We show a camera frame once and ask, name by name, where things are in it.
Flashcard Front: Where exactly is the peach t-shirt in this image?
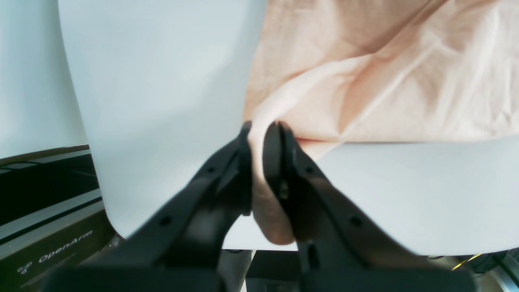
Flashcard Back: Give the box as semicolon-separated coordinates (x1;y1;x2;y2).
244;0;518;255

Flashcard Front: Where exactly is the black OpenArm base box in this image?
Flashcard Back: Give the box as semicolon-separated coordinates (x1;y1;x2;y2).
0;144;118;292

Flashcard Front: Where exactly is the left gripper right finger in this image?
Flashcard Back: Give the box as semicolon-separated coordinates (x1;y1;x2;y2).
262;122;477;292

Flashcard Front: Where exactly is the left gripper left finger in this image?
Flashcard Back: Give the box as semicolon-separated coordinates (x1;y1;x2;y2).
43;121;252;292

